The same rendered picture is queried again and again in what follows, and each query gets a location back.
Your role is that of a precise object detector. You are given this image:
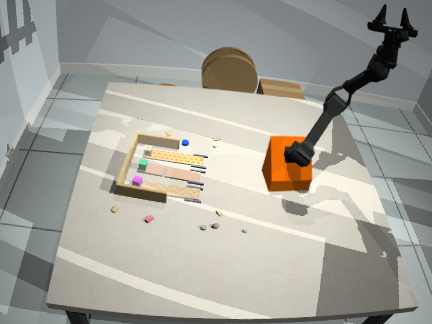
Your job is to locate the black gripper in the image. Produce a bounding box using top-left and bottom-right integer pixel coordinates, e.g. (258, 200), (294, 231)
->
(367, 4), (418, 50)

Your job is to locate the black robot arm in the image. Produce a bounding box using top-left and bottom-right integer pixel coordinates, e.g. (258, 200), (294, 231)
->
(284, 29), (409, 167)

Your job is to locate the orange zigzag-patterned flat strip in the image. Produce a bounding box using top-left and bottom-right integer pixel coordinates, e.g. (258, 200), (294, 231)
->
(167, 185), (200, 200)

